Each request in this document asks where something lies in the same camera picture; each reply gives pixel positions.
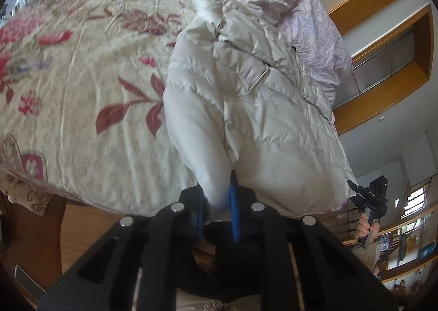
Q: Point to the white puffer jacket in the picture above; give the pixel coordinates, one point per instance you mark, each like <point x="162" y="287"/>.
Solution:
<point x="253" y="109"/>

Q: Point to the wooden bed frame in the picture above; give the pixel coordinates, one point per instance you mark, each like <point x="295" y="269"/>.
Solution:
<point x="41" y="229"/>

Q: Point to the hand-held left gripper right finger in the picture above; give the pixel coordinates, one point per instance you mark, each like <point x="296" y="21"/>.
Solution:
<point x="235" y="206"/>

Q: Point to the wooden shelf rack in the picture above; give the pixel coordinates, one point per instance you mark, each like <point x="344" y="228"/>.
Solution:
<point x="407" y="246"/>

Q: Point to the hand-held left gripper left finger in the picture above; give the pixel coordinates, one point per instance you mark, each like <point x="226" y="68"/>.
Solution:
<point x="197" y="220"/>

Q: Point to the person's right forearm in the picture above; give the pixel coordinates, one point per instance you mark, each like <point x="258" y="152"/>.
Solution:
<point x="369" y="258"/>

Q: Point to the floral bed sheet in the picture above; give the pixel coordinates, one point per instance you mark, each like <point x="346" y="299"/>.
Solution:
<point x="85" y="75"/>

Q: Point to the person's right hand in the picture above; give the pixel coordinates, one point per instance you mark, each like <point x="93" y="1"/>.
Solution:
<point x="363" y="230"/>

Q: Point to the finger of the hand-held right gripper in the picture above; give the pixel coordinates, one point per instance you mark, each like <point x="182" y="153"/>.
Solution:
<point x="354" y="187"/>

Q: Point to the wooden wall frame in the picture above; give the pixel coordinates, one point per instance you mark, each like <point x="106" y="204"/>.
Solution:
<point x="393" y="102"/>

